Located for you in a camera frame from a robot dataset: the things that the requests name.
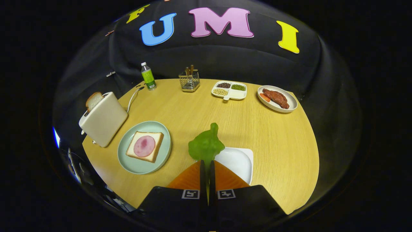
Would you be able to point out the white square plate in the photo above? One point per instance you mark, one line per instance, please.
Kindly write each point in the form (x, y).
(236, 162)

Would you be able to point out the pink ham slice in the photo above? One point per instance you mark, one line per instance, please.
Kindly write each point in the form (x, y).
(144, 146)

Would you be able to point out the computer monitor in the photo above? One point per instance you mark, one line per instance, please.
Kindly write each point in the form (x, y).
(56, 138)

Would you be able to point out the green lettuce leaf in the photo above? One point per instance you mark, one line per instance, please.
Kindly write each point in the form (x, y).
(206, 146)

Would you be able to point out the brown steak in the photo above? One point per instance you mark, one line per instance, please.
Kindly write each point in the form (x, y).
(276, 97)

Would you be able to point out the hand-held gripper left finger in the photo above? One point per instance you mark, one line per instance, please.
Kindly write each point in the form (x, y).
(202, 180)

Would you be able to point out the black backdrop cloth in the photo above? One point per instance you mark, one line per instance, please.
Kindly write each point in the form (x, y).
(225, 54)

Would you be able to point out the orange carrot piece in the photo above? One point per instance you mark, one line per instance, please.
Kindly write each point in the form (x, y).
(264, 97)

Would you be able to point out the red clip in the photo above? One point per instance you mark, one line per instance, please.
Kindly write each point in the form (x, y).
(109, 33)

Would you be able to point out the white toaster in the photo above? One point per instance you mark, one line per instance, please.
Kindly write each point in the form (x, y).
(106, 122)

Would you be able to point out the green label water bottle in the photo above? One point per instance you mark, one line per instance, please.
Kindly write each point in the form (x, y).
(148, 77)

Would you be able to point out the white tag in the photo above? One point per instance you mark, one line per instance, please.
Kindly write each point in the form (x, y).
(111, 74)

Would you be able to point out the white round plate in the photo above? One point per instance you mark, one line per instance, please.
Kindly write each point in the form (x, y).
(289, 103)

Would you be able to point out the white divided dish with beans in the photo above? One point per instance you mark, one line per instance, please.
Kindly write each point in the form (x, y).
(236, 94)

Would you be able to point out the toasted bread slice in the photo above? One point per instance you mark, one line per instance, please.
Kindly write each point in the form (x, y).
(93, 100)

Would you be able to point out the bread slice under ham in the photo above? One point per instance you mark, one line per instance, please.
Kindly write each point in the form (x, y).
(154, 137)

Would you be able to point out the pale green round plate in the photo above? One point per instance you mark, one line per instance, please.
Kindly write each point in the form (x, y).
(135, 166)

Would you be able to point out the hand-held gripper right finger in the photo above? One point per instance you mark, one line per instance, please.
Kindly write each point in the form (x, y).
(212, 180)

